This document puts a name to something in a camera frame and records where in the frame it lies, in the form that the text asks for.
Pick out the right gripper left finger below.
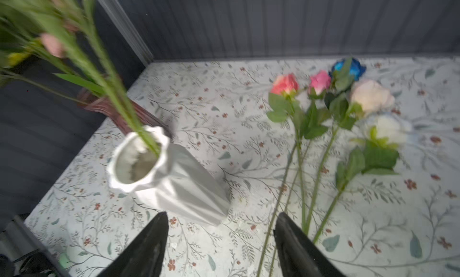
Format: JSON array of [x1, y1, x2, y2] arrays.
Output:
[[99, 212, 169, 277]]

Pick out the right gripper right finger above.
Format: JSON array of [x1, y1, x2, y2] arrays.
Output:
[[274, 212, 345, 277]]

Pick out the white ribbed ceramic vase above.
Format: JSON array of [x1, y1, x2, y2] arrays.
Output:
[[107, 126, 230, 226]]

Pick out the pink glass vase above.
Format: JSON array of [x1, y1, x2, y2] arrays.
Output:
[[77, 88, 172, 139]]

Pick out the pink carnation stem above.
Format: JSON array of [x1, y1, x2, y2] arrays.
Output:
[[1, 0, 161, 157]]

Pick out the bunch of artificial flowers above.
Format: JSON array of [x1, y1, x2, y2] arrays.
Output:
[[254, 56, 414, 277]]

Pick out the floral table mat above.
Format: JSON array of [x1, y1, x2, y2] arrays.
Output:
[[25, 57, 460, 277]]

